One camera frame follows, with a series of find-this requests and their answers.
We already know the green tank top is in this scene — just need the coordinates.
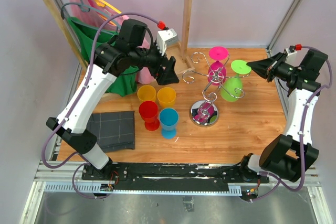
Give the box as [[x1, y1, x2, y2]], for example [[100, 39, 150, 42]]
[[67, 17, 139, 97]]

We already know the wooden clothes rack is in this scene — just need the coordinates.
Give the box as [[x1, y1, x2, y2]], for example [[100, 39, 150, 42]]
[[43, 0, 195, 79]]

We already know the magenta wine glass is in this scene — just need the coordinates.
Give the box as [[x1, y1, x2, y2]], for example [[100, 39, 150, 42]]
[[207, 46, 229, 86]]

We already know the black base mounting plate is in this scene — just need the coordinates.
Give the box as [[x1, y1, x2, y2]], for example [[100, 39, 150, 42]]
[[81, 163, 269, 189]]

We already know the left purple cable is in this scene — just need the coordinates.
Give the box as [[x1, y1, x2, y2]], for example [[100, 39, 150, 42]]
[[40, 13, 162, 200]]

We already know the green wine glass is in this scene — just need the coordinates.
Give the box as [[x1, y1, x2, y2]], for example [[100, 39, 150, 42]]
[[220, 60, 251, 102]]

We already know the pink t-shirt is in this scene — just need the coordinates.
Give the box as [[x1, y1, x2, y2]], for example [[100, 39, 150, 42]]
[[69, 0, 155, 84]]

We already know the grey cable duct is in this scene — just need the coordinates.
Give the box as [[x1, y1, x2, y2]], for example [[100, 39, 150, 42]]
[[44, 182, 242, 196]]

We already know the chrome wine glass rack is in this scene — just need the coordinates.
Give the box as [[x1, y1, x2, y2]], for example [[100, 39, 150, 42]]
[[182, 52, 235, 127]]

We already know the dark grey folded cloth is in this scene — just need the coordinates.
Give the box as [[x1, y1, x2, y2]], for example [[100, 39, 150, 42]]
[[87, 111, 135, 153]]

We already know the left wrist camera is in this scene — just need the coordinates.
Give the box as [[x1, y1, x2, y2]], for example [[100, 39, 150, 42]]
[[156, 28, 179, 56]]

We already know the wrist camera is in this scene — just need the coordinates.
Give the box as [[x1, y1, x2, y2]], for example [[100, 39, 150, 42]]
[[284, 46, 297, 65], [156, 28, 179, 56]]

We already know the red wine glass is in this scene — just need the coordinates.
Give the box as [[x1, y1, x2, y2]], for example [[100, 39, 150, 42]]
[[139, 101, 160, 131]]

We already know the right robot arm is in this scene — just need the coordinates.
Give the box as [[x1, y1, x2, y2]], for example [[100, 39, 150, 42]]
[[238, 45, 329, 182]]

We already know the yellow wine glass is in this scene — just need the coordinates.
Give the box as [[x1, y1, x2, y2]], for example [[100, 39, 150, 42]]
[[157, 87, 176, 108], [137, 85, 156, 103]]

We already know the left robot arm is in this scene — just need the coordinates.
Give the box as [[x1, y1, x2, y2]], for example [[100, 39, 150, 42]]
[[46, 18, 179, 180]]

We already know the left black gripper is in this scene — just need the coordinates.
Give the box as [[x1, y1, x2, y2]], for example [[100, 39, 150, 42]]
[[130, 40, 180, 85]]

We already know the grey clothes hanger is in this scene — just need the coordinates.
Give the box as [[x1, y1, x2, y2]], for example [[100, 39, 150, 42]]
[[60, 0, 121, 27]]

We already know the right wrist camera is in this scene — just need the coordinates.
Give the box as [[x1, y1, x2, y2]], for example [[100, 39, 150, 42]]
[[284, 46, 297, 65]]

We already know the blue wine glass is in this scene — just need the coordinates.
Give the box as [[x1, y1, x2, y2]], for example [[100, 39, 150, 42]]
[[159, 108, 179, 139]]

